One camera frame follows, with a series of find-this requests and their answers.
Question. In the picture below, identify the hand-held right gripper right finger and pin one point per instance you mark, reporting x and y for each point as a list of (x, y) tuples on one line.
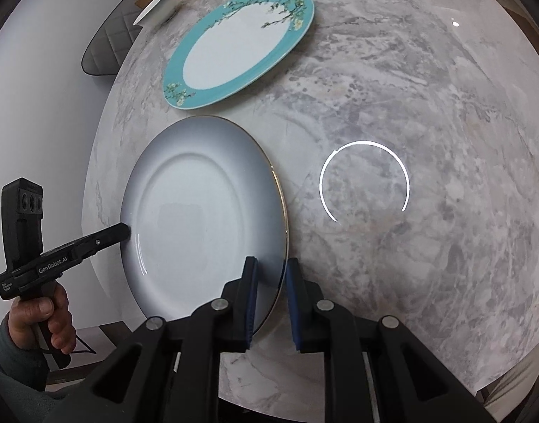
[(293, 313)]

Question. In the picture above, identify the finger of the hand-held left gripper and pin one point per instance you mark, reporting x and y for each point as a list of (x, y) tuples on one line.
[(104, 239)]

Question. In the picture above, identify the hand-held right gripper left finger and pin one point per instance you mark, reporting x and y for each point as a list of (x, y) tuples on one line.
[(251, 304)]

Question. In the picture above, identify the white gold-rimmed plate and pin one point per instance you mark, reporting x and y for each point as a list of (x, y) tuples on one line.
[(199, 211)]

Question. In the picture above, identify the person's left forearm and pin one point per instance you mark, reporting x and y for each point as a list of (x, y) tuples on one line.
[(11, 379)]

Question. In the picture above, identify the person's left hand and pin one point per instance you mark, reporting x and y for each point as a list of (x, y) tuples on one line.
[(53, 321)]

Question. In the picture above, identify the grey quilted chair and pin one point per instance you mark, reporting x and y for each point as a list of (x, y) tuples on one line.
[(108, 42)]

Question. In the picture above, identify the large teal floral plate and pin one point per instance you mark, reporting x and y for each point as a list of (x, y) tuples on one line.
[(234, 48)]

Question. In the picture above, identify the beige chair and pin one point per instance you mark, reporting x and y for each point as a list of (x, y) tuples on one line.
[(516, 383)]

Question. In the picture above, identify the white oval dish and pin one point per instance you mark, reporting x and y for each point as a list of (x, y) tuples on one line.
[(154, 8)]

